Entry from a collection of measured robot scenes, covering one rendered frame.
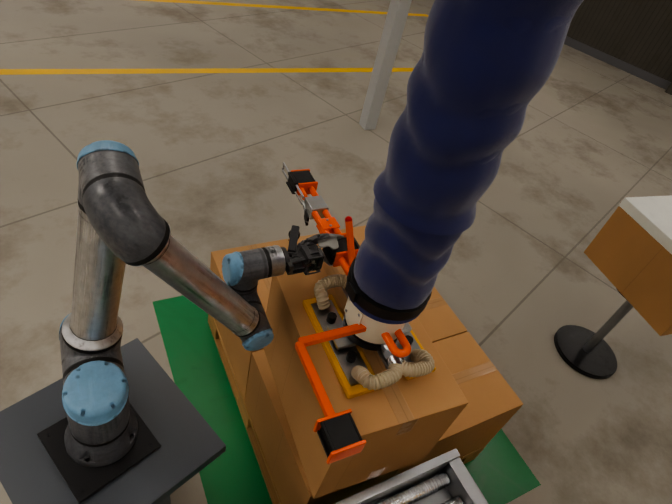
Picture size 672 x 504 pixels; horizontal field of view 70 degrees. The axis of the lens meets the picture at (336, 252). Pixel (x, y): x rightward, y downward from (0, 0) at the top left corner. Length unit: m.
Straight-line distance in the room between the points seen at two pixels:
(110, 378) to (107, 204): 0.56
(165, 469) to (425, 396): 0.77
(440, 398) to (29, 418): 1.18
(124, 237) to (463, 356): 1.65
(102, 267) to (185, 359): 1.49
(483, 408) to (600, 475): 1.03
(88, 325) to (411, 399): 0.87
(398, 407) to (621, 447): 2.01
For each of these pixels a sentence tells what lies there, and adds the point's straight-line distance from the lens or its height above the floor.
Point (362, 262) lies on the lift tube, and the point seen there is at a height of 1.40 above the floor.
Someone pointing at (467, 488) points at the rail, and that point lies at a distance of 1.92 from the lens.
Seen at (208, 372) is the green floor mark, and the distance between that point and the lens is 2.61.
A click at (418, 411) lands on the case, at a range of 1.40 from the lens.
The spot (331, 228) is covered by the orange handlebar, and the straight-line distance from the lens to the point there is 1.56.
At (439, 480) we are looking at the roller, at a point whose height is 0.55.
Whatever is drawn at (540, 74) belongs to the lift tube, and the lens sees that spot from 0.91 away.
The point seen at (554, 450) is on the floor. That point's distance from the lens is 2.96.
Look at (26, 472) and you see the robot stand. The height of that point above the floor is 0.75.
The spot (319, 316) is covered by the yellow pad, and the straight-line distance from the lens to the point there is 1.46.
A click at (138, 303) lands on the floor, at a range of 2.90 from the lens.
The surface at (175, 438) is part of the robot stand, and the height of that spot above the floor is 0.75.
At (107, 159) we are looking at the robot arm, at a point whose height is 1.61.
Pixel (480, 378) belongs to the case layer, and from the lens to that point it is 2.25.
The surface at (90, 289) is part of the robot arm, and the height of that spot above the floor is 1.27.
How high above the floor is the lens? 2.21
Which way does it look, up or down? 42 degrees down
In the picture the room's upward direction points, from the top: 16 degrees clockwise
